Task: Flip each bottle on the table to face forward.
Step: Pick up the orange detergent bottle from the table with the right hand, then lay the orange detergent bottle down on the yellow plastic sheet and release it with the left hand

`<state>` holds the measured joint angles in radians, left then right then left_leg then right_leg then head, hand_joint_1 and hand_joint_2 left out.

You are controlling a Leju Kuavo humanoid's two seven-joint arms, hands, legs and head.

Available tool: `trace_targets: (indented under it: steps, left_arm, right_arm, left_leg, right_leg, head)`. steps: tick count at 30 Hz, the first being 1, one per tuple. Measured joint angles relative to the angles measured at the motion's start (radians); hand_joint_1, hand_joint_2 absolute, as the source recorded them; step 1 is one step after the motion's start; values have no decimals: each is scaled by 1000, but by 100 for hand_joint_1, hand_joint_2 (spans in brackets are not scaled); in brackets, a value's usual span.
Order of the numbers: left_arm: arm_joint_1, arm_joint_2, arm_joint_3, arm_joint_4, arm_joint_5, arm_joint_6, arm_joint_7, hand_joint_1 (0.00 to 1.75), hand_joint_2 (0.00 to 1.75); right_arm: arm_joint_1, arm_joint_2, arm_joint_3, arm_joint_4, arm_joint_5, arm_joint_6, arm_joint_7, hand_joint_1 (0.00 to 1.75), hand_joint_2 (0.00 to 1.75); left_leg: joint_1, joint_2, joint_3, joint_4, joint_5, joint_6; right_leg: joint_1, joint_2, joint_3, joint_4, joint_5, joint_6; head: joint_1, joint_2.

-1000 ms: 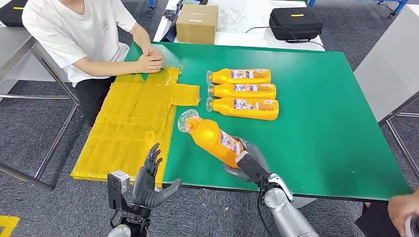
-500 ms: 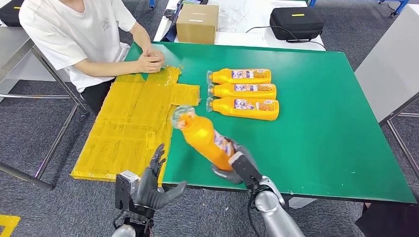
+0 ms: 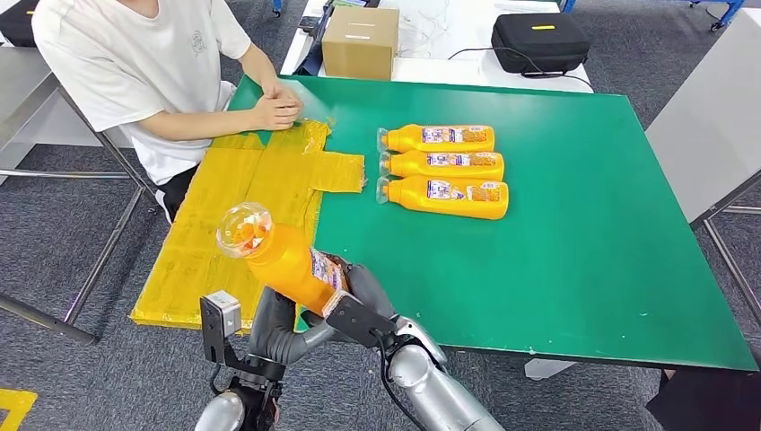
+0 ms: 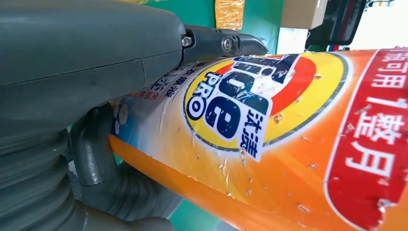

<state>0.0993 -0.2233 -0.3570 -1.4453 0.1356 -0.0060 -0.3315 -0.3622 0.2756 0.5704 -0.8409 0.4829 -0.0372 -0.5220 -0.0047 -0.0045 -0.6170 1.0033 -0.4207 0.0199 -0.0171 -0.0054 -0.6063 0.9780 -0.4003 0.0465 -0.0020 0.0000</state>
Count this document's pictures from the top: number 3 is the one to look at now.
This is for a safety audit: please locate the white table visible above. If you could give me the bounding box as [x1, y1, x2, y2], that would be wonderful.
[279, 0, 596, 94]

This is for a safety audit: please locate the person's left hand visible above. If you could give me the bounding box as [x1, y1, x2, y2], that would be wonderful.
[261, 78, 304, 114]

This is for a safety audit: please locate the blue metal frame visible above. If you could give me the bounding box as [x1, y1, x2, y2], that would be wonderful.
[271, 0, 744, 31]

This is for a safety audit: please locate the white table foot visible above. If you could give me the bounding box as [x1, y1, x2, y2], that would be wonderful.
[524, 358, 577, 382]

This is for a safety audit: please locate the person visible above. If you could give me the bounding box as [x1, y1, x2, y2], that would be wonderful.
[31, 0, 304, 221]
[644, 364, 761, 431]

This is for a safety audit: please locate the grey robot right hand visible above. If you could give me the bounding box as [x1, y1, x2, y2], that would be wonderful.
[320, 254, 398, 322]

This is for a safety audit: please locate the metal table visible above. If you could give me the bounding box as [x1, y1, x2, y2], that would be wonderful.
[0, 46, 162, 348]

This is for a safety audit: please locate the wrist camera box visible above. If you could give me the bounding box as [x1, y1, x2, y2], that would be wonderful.
[323, 292, 398, 351]
[199, 290, 244, 365]

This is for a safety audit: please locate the yellow taped cardboard mat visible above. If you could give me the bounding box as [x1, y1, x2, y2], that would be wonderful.
[129, 119, 367, 334]

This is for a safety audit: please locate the orange detergent bottle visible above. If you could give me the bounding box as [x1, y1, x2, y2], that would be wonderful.
[378, 150, 506, 182]
[375, 175, 510, 221]
[376, 124, 496, 154]
[214, 202, 352, 318]

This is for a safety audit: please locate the grey table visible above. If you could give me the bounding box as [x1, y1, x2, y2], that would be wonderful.
[644, 6, 761, 325]

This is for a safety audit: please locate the person's right hand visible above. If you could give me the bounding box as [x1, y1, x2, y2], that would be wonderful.
[252, 94, 302, 132]

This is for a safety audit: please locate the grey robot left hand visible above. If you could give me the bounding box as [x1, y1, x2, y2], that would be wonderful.
[248, 286, 340, 365]

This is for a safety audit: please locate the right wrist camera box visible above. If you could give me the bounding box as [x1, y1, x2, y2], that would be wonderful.
[323, 292, 398, 351]

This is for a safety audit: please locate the brown cardboard box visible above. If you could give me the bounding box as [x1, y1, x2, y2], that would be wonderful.
[321, 5, 400, 82]

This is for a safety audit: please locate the black cable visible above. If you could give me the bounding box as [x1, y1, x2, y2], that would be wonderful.
[447, 46, 596, 93]

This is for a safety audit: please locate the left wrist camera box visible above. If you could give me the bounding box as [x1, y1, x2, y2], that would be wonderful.
[199, 290, 244, 365]

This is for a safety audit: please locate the black zippered carry case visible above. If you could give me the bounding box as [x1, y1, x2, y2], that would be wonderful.
[491, 13, 592, 76]
[0, 0, 39, 48]

